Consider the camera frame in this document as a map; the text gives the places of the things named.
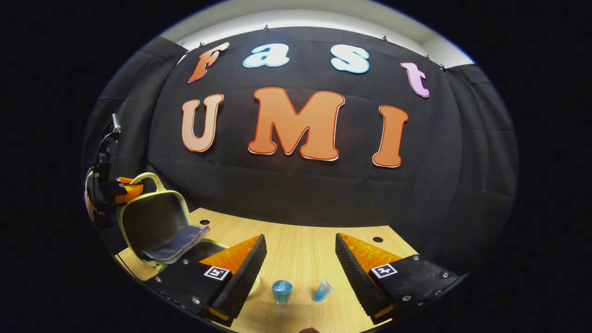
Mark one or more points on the small blue skin care tube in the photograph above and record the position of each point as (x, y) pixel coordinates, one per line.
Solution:
(322, 292)

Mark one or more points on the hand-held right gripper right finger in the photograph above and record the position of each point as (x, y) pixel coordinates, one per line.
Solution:
(360, 282)

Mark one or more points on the blue capped skin care bottle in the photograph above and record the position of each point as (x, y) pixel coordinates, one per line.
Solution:
(282, 291)

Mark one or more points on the pale yellow small suitcase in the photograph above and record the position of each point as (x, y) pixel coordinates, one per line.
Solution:
(152, 222)

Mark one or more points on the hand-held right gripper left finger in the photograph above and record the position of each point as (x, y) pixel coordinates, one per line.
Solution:
(240, 282)

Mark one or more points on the black backdrop cloth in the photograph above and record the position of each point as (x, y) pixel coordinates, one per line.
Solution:
(300, 194)

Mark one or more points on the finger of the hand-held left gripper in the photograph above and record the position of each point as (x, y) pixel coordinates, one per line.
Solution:
(130, 193)
(126, 180)

